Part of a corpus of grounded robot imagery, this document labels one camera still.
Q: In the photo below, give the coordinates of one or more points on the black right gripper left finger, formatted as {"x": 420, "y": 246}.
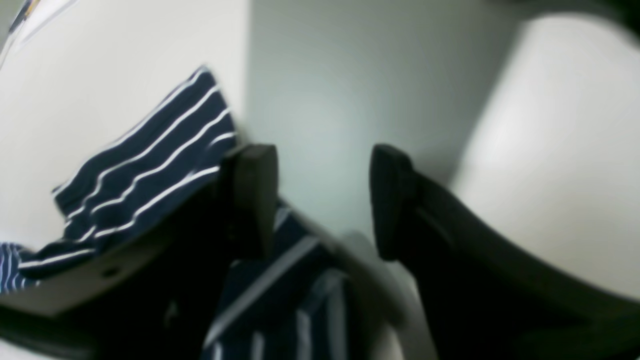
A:
{"x": 154, "y": 297}

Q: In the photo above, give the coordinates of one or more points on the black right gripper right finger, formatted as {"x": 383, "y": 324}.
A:
{"x": 484, "y": 298}

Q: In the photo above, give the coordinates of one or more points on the navy white striped T-shirt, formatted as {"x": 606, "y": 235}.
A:
{"x": 298, "y": 303}

